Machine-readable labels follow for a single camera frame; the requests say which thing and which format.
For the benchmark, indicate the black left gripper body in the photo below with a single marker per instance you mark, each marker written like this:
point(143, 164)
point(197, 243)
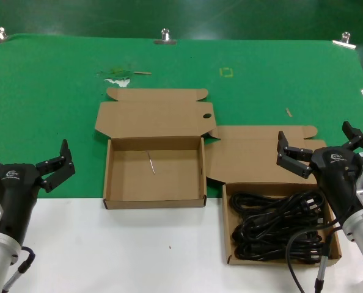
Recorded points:
point(16, 195)

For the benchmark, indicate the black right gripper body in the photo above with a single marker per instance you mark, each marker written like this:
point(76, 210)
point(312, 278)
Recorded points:
point(337, 180)

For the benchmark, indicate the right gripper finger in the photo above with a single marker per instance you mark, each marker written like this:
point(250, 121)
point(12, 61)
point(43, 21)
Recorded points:
point(293, 157)
point(358, 137)

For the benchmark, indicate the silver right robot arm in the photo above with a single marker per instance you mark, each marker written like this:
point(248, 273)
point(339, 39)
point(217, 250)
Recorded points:
point(361, 241)

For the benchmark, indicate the brown cardboard mailer box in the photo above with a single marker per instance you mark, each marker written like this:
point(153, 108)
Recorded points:
point(169, 180)
point(245, 152)

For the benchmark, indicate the small wooden chip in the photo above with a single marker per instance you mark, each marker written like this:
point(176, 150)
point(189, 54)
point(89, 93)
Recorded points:
point(288, 112)

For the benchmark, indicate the thin metal rod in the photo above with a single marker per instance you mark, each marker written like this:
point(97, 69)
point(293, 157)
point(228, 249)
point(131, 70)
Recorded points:
point(151, 163)

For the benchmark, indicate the white paper scrap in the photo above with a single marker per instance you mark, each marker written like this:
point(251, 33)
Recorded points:
point(117, 81)

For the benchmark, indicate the green shredded scraps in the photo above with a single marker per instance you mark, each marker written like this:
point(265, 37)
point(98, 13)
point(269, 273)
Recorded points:
point(115, 72)

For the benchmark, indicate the thin wooden stick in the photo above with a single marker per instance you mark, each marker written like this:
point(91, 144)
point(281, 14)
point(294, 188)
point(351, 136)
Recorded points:
point(142, 73)

